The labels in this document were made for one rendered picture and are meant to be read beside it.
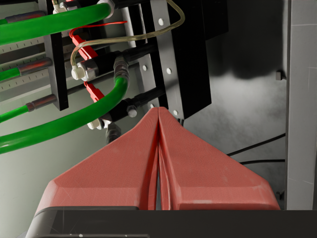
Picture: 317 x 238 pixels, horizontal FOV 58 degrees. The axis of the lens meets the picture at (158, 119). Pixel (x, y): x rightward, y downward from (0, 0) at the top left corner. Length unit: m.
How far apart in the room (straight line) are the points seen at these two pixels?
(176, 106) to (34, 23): 0.32
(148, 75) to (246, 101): 0.21
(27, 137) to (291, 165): 0.36
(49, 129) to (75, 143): 0.53
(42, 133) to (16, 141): 0.02
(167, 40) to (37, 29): 0.27
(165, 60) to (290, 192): 0.29
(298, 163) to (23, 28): 0.38
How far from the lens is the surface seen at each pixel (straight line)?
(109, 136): 0.38
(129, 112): 0.45
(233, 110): 0.63
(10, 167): 0.73
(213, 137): 0.71
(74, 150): 0.78
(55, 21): 0.25
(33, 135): 0.25
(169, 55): 0.48
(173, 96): 0.51
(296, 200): 0.50
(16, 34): 0.24
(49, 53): 0.57
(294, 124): 0.43
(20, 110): 0.61
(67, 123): 0.25
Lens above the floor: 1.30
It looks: 34 degrees down
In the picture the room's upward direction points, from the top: 119 degrees counter-clockwise
